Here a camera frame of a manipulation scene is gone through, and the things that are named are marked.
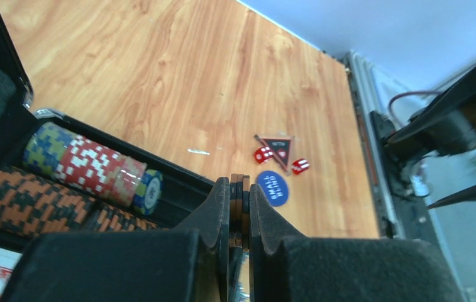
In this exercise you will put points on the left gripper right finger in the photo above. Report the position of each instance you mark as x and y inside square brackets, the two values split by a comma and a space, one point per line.
[289, 266]

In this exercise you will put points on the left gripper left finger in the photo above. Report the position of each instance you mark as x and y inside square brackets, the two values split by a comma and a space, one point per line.
[186, 263]

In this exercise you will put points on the blue small blind button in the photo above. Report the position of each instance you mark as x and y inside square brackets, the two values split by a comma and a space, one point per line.
[274, 187]

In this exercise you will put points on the orange chips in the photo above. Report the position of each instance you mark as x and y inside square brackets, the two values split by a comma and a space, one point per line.
[240, 211]

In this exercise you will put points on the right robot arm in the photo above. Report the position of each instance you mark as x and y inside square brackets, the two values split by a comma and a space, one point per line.
[446, 126]

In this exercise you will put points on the black poker set case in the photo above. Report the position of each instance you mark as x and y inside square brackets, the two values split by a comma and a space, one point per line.
[183, 191]

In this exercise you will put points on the red die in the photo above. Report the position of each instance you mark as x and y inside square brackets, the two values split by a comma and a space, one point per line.
[299, 166]
[263, 154]

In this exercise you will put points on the red triangular button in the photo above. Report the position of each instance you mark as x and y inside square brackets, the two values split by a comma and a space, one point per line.
[282, 146]

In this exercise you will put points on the red green chip row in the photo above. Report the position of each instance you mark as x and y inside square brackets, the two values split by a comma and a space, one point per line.
[84, 164]

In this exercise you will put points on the orange black chip row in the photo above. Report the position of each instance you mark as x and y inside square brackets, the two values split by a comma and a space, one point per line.
[31, 205]

